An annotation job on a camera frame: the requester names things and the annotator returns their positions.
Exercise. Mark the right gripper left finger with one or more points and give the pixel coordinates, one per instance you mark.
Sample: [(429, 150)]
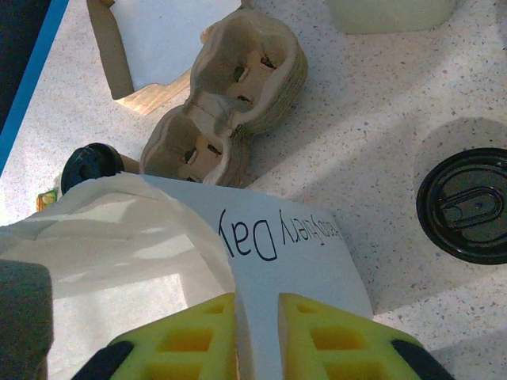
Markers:
[(178, 348)]

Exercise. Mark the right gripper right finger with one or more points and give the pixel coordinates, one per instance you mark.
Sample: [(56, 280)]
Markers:
[(336, 348)]

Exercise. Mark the white paper bag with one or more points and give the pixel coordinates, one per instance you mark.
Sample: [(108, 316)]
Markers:
[(277, 269)]

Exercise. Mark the brown paper coffee cup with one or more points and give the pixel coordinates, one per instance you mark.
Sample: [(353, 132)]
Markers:
[(128, 164)]

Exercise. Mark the black cup lid stack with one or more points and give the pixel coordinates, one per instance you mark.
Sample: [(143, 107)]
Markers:
[(463, 206)]

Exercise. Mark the green snack bar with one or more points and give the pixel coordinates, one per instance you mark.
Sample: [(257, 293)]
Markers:
[(47, 200)]

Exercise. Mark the cardboard napkin box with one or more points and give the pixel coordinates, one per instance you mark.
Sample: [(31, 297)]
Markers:
[(115, 59)]

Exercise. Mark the pulp cup carrier stack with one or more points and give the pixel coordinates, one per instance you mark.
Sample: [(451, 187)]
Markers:
[(245, 47)]

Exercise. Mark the white napkin stack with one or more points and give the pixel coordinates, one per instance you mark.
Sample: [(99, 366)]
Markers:
[(170, 39)]

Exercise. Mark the cream knife block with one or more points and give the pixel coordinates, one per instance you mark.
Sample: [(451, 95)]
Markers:
[(388, 16)]

